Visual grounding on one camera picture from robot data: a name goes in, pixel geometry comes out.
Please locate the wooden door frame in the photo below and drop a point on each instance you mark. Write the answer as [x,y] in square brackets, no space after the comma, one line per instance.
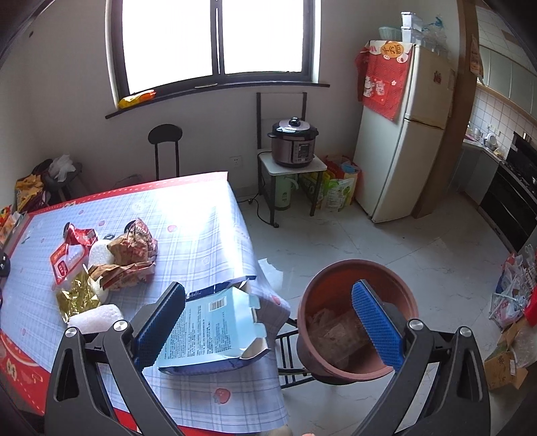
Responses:
[457,105]

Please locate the green white carton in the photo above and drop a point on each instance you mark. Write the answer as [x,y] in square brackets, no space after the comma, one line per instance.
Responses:
[312,188]

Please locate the brown plastic bin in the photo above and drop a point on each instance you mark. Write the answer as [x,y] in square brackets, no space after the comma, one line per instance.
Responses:
[323,289]

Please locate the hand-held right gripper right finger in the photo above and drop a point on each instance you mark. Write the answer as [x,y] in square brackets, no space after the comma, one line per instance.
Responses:
[375,327]

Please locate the electric pressure cooker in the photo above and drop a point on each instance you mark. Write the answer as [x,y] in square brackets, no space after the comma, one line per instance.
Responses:
[293,146]

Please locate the pile of plastic bags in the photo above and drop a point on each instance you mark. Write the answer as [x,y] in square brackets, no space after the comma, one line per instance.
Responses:
[509,293]

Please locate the pale green kettle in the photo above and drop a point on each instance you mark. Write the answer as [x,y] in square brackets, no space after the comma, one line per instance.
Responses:
[283,193]

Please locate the dark framed window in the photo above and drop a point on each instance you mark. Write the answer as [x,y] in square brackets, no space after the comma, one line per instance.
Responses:
[168,42]

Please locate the black round-back chair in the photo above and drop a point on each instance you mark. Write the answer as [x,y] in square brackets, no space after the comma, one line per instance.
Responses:
[165,135]

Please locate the white plastic bag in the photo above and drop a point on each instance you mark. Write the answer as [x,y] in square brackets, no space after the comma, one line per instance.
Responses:
[62,167]

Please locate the white foam piece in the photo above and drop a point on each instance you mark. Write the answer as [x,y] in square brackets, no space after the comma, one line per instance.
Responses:
[100,253]
[98,316]

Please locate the red snack packet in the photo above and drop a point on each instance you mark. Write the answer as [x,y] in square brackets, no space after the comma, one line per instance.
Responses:
[61,262]

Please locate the plaid tablecloth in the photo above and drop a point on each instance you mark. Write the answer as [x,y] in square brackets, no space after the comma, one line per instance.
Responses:
[188,218]

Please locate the white wall socket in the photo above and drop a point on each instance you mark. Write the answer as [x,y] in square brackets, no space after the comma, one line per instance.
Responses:
[236,161]

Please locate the grey upper kitchen cabinets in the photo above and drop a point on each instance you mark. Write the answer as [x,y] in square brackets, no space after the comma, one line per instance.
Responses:
[503,71]

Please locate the yellow snack packets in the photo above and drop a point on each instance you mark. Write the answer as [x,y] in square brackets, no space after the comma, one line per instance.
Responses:
[30,193]

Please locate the clear plastic bag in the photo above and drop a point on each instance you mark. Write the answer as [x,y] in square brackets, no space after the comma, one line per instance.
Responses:
[434,35]

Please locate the colourful snack packets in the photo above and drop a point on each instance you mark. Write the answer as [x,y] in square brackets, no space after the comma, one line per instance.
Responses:
[10,226]

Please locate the cardboard box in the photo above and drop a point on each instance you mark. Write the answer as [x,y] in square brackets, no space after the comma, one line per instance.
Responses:
[503,364]

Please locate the green printed shopping bag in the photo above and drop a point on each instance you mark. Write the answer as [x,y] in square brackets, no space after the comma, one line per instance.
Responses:
[340,193]

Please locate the black kitchen stove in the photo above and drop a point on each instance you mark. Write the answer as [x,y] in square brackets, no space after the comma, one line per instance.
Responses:
[509,201]

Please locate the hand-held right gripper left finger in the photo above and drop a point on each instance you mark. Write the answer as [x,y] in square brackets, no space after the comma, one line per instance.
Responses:
[161,327]

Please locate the stack of clear containers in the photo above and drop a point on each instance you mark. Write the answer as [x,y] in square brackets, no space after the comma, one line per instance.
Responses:
[410,27]

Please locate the red printed cloth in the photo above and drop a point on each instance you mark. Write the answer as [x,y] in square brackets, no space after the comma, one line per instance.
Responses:
[386,84]

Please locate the small white-top stand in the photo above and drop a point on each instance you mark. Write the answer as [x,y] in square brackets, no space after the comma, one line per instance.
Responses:
[267,161]

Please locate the cream refrigerator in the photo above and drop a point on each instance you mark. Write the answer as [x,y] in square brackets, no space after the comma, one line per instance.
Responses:
[402,159]

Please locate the blue paper box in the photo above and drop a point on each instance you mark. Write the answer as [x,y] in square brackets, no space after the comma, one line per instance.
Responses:
[201,331]

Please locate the black stool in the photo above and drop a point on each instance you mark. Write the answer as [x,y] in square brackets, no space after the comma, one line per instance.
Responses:
[289,370]

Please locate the grey lower kitchen cabinet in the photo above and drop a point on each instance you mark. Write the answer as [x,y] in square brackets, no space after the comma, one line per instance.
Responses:
[476,172]

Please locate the white electric kettle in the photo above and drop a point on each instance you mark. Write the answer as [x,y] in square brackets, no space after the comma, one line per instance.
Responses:
[491,140]

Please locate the dark side chair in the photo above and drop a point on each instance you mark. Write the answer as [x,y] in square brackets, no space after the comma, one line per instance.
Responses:
[67,184]

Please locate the hanging brown paper bag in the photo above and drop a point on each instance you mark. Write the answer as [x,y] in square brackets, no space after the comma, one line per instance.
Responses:
[475,56]

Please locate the gold foil wrapper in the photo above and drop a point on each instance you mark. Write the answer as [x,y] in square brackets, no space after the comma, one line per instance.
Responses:
[77,297]

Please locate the yellow snack bag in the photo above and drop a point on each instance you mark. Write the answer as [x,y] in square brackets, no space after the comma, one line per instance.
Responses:
[136,99]

